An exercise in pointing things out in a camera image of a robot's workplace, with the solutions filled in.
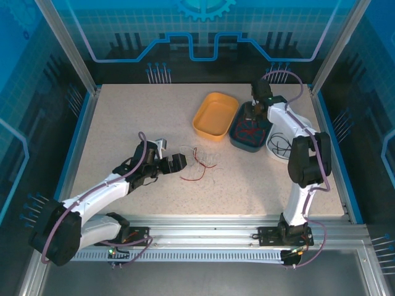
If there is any teal plastic bin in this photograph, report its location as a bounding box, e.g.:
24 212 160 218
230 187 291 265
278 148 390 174
228 98 275 154

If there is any aluminium front rail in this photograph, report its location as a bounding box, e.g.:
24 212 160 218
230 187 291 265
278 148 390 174
43 214 368 251

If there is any blue printed enclosure panel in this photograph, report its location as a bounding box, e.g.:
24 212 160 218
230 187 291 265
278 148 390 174
317 0 395 247
0 0 93 238
46 0 360 86

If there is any aluminium frame post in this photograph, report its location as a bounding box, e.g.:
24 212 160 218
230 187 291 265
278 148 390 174
34 0 102 95
309 0 370 95

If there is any thin red cable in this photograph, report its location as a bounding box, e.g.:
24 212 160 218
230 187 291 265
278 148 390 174
237 121 267 143
235 120 268 145
180 147 217 182

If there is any orange plastic bin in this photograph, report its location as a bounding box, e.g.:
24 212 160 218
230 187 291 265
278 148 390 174
192 91 240 143

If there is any slotted grey cable duct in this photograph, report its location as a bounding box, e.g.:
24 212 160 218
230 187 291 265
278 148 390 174
73 249 285 263

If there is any thin black cable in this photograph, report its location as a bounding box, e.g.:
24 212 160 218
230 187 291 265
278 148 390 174
267 132 294 157
271 132 293 155

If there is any grey metal front tray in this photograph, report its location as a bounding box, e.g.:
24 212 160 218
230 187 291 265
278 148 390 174
18 246 395 296

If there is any white plastic bin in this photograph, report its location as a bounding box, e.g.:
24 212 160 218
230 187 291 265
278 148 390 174
264 122 294 163

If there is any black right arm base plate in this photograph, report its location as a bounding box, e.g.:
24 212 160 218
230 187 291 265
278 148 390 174
257 226 315 247

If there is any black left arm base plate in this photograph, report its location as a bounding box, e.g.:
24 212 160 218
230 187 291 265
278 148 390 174
104 226 151 247

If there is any aluminium table side rail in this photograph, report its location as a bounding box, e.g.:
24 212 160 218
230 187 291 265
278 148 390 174
309 87 354 224
51 87 102 224

